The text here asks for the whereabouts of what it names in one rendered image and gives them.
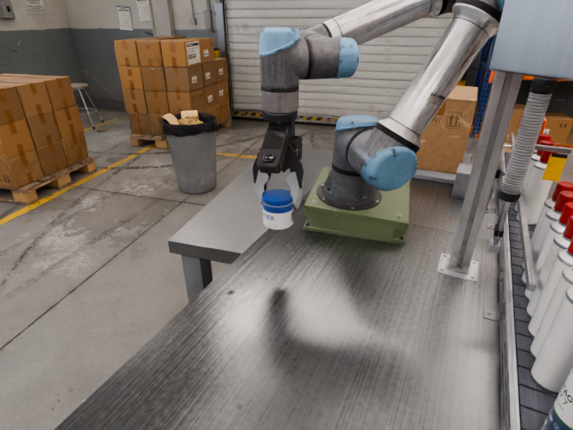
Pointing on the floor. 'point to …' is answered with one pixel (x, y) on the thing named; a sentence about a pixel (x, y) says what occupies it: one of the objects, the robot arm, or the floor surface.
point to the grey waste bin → (194, 161)
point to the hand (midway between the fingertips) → (278, 203)
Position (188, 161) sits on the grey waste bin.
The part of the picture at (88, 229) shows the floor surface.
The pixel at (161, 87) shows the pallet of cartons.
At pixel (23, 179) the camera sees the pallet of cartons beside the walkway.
